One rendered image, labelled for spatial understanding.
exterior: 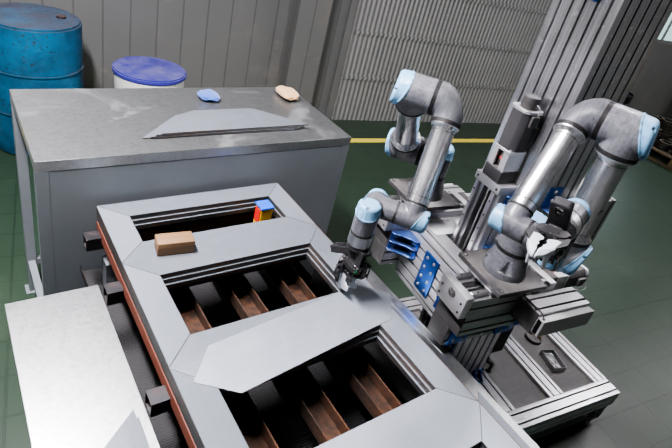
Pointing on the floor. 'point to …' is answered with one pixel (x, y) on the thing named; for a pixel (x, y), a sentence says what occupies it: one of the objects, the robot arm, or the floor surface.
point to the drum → (36, 55)
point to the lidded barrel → (147, 73)
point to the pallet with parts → (663, 142)
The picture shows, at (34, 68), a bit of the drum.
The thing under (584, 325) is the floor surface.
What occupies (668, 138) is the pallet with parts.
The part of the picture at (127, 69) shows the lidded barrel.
